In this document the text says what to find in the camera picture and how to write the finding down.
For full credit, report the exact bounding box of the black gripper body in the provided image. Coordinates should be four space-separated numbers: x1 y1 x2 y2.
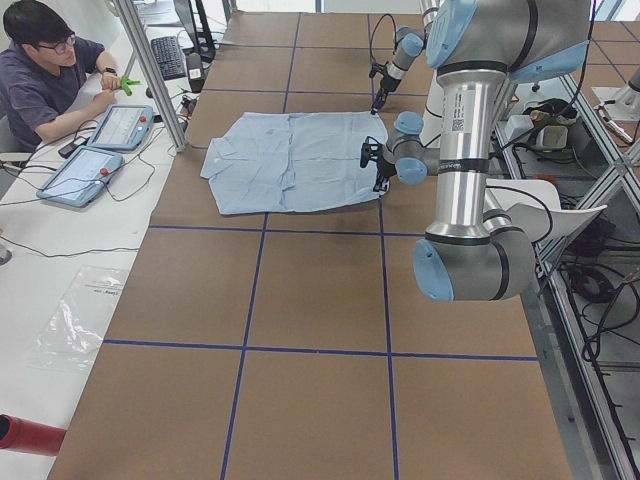
375 150 397 183
377 71 400 98

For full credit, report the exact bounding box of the light blue button shirt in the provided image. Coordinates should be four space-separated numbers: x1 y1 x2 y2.
200 112 387 215

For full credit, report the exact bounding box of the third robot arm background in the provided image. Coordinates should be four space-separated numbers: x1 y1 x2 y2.
592 70 639 122

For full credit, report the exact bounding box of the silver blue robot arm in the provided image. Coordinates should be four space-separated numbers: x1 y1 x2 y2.
369 1 441 115
361 1 592 301

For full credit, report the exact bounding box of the white chair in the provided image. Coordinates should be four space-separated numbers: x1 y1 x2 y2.
487 179 607 241

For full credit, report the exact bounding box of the brown paper table cover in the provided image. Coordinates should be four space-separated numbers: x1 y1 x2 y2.
50 13 571 479

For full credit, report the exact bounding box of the black keyboard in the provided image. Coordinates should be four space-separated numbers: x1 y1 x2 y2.
150 36 186 80

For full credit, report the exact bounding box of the green plastic toy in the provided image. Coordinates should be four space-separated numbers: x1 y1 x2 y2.
119 76 141 96

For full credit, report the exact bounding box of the upper blue teach pendant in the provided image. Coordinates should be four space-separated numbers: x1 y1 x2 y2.
87 105 154 152

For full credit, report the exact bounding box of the blue teach pendant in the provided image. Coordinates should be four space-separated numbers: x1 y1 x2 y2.
87 105 154 152
36 146 123 208

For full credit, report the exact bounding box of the lower blue teach pendant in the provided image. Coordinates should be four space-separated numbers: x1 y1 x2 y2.
36 146 123 208

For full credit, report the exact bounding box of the seated person in navy shirt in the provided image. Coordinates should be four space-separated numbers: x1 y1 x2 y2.
1 1 121 153

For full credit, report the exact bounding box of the clear plastic bag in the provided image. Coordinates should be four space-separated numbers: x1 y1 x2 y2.
27 266 130 373

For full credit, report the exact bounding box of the red cylinder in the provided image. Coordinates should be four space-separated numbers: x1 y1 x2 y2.
1 414 67 456

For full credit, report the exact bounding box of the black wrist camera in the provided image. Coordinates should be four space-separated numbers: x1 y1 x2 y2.
359 136 383 168

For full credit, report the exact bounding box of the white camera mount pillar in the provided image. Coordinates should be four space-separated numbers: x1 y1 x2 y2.
394 74 471 178

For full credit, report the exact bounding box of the aluminium frame post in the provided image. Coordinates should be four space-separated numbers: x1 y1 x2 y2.
114 0 187 153

